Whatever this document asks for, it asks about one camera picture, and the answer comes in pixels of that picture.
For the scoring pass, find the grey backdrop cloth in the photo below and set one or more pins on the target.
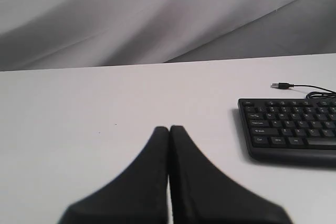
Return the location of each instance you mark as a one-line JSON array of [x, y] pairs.
[[45, 34]]

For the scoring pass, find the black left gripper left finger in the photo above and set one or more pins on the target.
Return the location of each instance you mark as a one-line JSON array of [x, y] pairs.
[[137, 195]]

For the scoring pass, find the black Acer keyboard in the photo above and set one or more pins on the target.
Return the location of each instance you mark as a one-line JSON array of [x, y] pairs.
[[289, 131]]

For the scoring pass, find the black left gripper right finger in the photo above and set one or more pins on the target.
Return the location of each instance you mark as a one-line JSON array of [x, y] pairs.
[[201, 193]]

